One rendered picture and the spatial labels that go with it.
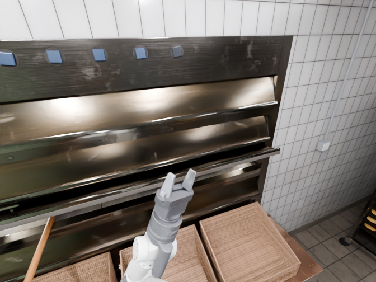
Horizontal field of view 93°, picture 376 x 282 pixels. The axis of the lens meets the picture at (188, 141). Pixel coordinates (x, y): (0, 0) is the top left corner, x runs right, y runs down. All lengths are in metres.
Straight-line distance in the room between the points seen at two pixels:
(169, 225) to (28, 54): 0.80
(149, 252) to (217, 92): 0.84
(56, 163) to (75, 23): 0.63
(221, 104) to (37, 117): 0.89
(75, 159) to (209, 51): 0.87
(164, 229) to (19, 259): 1.12
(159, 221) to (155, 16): 0.80
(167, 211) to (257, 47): 0.98
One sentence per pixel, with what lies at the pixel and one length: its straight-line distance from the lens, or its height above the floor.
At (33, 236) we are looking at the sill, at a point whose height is 1.17.
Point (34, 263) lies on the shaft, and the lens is 1.20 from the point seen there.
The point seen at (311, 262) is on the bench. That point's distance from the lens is 1.88.
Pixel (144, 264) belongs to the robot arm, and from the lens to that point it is 0.69.
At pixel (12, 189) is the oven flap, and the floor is 1.50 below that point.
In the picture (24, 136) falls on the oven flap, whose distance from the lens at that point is 1.02.
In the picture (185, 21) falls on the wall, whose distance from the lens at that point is 0.97.
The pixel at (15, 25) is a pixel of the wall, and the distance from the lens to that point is 0.96.
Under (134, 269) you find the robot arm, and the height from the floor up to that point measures 1.40.
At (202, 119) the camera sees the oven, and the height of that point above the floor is 1.68.
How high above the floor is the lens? 2.04
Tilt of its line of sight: 27 degrees down
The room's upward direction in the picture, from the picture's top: 2 degrees counter-clockwise
